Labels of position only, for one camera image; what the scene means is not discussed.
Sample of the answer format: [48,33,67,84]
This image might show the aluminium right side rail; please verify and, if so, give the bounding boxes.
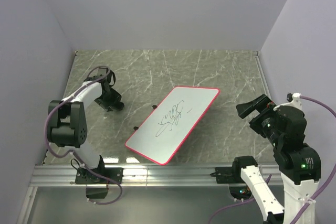
[253,51,271,98]

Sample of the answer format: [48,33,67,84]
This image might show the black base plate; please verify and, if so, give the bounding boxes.
[210,167,245,184]
[75,168,123,185]

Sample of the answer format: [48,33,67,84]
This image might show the red-framed whiteboard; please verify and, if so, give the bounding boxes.
[125,86,221,166]

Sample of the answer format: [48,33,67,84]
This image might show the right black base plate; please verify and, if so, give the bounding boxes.
[210,167,245,184]

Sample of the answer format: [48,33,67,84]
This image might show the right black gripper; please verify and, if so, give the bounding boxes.
[235,91,282,144]

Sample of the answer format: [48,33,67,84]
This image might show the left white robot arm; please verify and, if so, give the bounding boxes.
[44,66,124,183]

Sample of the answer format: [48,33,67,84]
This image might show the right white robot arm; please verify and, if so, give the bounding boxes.
[232,93,321,223]

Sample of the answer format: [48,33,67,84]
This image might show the aluminium front rail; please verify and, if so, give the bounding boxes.
[28,165,289,188]

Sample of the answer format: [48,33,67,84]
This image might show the aluminium rail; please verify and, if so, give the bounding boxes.
[28,165,289,188]
[253,51,271,98]

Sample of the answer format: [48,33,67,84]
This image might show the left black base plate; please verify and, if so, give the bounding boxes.
[75,168,123,185]

